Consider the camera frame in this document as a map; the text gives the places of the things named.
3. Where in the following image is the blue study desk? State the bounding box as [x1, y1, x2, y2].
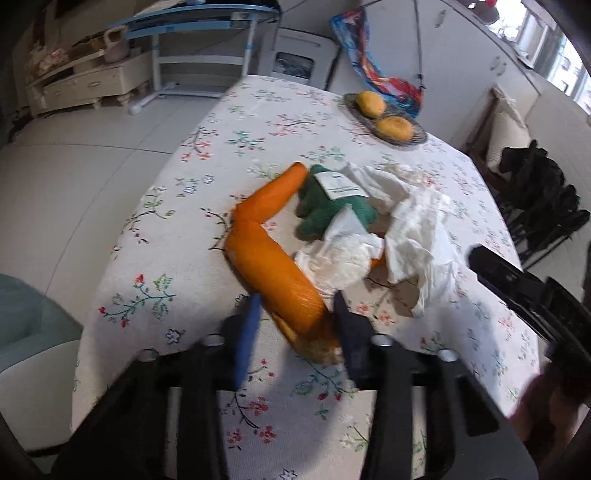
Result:
[111, 2, 282, 116]

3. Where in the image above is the white tissue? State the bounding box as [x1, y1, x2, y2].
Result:
[381, 187, 469, 318]
[294, 208, 386, 298]

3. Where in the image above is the white floor appliance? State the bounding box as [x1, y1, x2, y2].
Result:
[268, 28, 340, 90]

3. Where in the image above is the pale upholstered chair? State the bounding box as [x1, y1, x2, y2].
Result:
[0, 272, 84, 462]

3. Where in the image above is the window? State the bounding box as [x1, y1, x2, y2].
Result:
[517, 0, 591, 112]

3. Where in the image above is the colourful printed cloth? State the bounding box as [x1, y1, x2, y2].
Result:
[329, 7, 423, 116]

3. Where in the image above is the pink kettlebell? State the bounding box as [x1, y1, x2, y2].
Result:
[102, 25, 131, 64]

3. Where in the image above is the white cabinet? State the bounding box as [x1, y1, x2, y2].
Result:
[323, 0, 541, 153]

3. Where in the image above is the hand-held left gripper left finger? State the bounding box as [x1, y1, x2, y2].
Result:
[51, 293, 264, 480]

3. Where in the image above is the yellow mango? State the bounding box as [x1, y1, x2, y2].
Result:
[375, 115, 413, 141]
[355, 90, 387, 117]

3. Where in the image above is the wooden chair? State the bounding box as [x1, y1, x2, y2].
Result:
[464, 85, 509, 185]

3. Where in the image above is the wicker basket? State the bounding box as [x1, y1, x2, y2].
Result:
[343, 92, 429, 147]

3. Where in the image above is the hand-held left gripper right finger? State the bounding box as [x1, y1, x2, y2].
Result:
[332, 291, 541, 480]

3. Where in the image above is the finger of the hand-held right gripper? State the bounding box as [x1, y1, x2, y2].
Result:
[468, 244, 561, 342]

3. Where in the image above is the cream television cabinet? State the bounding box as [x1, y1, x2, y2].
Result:
[25, 48, 155, 118]

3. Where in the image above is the floral tablecloth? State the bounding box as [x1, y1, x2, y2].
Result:
[69, 74, 543, 480]

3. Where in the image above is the black cord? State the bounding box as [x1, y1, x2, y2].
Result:
[411, 0, 428, 86]

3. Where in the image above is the cream cushion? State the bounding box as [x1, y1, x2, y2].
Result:
[485, 97, 532, 176]

